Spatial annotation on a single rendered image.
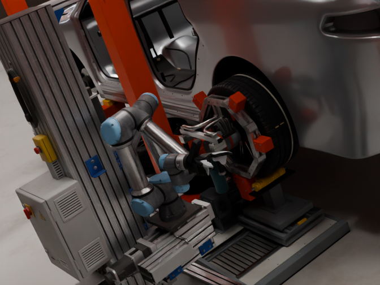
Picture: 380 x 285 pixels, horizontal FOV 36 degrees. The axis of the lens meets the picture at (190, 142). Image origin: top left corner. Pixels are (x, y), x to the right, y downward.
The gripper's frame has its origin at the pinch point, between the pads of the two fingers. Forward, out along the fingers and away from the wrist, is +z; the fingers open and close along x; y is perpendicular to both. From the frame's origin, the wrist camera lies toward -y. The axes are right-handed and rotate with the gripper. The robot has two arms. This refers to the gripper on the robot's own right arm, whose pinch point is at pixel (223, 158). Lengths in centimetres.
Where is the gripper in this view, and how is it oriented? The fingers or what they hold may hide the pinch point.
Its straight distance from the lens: 249.7
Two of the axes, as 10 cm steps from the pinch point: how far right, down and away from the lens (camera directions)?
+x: -5.9, 3.6, -7.2
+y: 2.3, 9.3, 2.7
